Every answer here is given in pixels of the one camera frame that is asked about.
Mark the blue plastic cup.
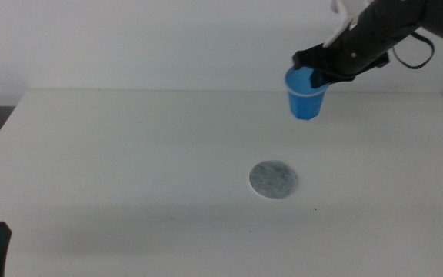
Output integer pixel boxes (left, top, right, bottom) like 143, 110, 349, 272
285, 65, 331, 121

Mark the round grey cup mat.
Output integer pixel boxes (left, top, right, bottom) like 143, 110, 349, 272
248, 159, 299, 200

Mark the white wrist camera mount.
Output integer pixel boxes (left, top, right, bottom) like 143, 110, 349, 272
322, 0, 369, 49

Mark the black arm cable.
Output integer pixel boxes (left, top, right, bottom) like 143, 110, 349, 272
391, 32, 436, 71

